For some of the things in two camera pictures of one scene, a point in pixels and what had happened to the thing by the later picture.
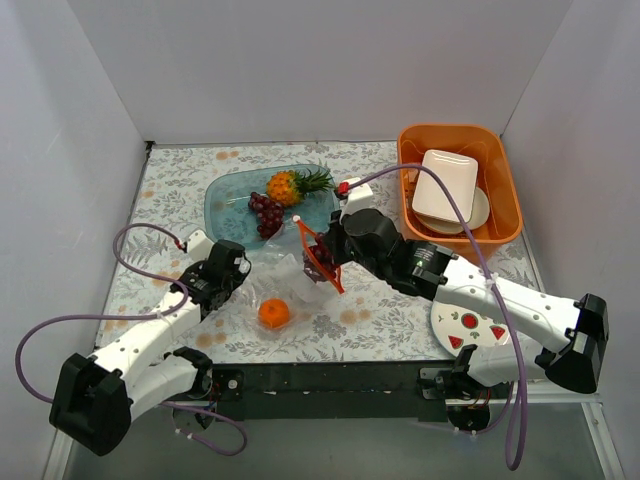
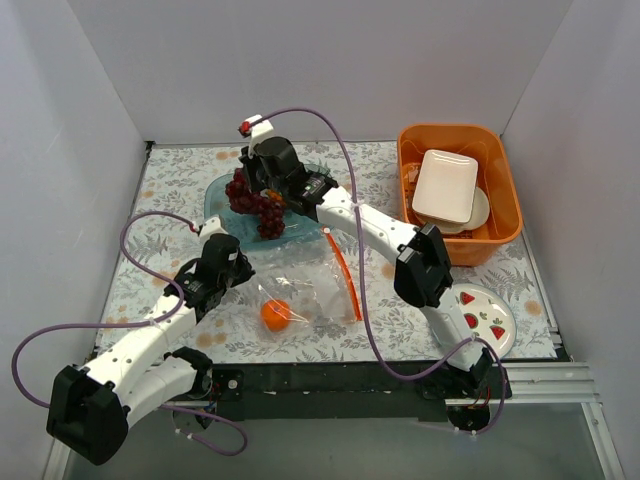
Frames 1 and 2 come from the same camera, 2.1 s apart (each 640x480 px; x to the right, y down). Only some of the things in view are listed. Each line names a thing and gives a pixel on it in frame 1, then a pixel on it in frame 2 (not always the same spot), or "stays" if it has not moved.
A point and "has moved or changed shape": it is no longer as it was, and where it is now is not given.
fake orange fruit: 273,313 stays
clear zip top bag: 290,282 has moved or changed shape
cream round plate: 480,214 stays
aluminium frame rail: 542,391 stays
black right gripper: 331,241 → 251,176
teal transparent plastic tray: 229,214 stays
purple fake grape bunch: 324,254 → 244,201
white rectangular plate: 460,172 stays
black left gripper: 220,295 stays
